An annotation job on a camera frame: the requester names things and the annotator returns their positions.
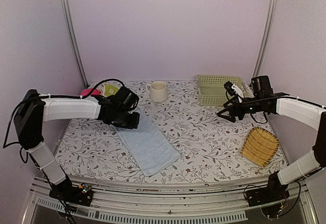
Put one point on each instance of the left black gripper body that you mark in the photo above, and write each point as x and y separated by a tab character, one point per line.
123	120

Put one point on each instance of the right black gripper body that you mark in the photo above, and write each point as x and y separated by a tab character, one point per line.
241	113

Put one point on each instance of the green plastic basket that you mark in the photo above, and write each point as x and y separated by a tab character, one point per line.
211	89

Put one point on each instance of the aluminium frame post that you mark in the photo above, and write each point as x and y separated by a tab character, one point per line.
265	37
73	42

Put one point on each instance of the cream ceramic mug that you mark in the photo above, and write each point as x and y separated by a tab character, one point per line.
157	90

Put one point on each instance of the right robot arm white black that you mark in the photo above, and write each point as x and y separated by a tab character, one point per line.
265	100

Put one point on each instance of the yellow bamboo tray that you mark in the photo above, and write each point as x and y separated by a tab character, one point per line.
260	146

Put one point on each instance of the left aluminium frame post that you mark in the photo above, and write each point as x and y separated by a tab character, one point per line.
73	42

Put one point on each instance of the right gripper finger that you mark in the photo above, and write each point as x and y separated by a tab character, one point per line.
226	113
229	118

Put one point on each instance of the light blue towel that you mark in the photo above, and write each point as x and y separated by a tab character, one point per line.
148	145

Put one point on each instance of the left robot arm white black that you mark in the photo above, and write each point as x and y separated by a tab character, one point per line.
36	109

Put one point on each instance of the pink rolled towel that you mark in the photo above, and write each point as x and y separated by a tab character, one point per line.
86	92

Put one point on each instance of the cream green patterned towel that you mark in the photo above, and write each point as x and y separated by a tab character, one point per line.
107	89

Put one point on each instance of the right aluminium frame post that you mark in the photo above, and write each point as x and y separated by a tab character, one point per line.
265	37

